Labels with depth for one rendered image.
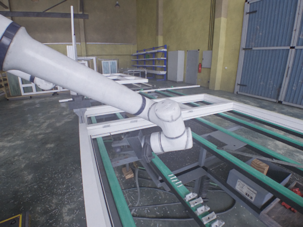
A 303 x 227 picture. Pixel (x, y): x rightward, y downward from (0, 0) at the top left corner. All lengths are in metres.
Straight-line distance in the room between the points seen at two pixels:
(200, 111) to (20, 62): 1.20
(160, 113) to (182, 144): 0.16
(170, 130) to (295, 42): 6.52
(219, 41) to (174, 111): 7.72
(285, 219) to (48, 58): 1.17
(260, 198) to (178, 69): 9.69
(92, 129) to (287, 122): 1.42
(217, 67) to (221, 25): 1.94
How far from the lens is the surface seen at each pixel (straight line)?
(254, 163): 1.12
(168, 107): 0.50
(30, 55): 0.44
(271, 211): 1.05
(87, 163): 0.63
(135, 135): 0.62
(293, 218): 1.08
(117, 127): 0.99
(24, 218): 1.44
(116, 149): 0.70
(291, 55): 6.82
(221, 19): 8.31
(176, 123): 0.51
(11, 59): 0.44
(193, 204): 0.56
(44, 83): 0.81
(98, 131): 0.98
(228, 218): 1.69
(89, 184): 0.55
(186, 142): 0.58
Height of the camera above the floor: 1.30
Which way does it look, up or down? 19 degrees down
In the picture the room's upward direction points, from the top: straight up
